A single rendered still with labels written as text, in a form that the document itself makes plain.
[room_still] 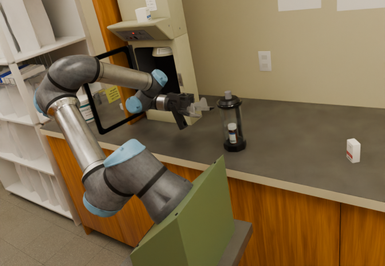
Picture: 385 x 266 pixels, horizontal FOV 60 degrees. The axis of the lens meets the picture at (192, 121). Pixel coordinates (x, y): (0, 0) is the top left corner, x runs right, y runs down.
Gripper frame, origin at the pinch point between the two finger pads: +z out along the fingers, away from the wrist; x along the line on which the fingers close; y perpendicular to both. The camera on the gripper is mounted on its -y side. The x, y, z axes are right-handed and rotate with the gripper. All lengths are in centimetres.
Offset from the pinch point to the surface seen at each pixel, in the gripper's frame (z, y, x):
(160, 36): -29.7, 31.1, 10.6
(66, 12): -152, 42, 76
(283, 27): 20, 36, 51
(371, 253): 70, -40, -13
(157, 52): -37.6, 22.6, 20.5
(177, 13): -25, 42, 18
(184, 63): -22.2, 17.9, 21.4
